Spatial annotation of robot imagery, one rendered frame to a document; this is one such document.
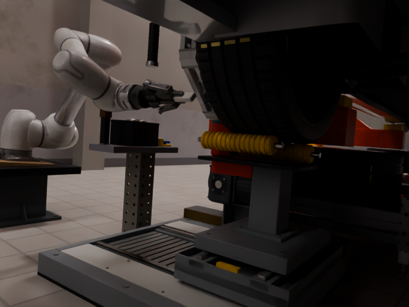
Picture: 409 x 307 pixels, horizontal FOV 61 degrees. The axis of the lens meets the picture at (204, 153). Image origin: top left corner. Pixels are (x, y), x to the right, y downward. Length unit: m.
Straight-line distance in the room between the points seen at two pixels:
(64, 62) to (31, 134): 0.98
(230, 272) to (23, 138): 1.43
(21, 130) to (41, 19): 2.52
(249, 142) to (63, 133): 1.31
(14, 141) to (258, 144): 1.41
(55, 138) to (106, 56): 0.59
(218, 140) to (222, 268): 0.38
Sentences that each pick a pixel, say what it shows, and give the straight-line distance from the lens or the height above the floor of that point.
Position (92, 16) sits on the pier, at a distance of 4.50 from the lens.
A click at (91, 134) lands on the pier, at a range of 4.36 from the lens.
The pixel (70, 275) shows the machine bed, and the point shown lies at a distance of 1.24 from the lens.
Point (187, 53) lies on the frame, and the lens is 1.03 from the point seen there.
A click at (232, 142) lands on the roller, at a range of 1.05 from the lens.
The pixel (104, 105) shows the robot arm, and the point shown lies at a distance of 1.27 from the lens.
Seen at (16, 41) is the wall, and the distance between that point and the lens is 4.30.
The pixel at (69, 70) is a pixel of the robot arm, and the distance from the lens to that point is 1.17.
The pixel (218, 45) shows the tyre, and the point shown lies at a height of 0.75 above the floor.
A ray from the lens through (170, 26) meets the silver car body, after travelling 0.75.
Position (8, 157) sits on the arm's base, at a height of 0.34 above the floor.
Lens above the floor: 0.53
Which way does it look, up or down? 3 degrees down
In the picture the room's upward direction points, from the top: 4 degrees clockwise
